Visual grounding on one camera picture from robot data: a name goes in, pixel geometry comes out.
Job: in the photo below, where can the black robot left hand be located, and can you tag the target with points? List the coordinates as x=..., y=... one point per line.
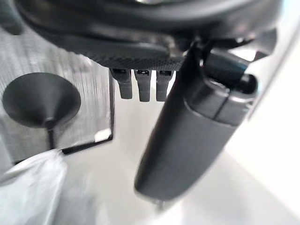
x=187, y=145

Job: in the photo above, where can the grey woven rug, black border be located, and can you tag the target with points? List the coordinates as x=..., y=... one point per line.
x=93, y=98

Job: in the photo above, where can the thin black stand pole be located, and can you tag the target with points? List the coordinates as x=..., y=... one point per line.
x=50, y=136

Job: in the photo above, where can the black round stand base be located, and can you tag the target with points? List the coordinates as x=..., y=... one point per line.
x=39, y=98

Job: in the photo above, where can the pale grey crumpled garment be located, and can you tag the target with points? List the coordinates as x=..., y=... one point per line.
x=30, y=187

